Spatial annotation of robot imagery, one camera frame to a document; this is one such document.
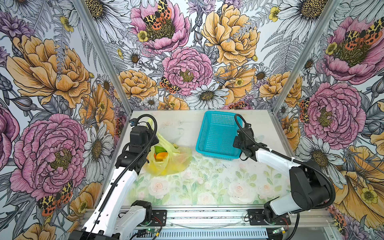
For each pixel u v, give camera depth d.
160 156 0.91
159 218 0.73
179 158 0.78
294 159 0.50
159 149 0.92
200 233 0.78
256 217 0.74
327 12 0.73
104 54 0.88
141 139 0.56
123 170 0.46
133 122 0.64
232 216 0.76
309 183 0.49
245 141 0.70
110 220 0.40
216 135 1.12
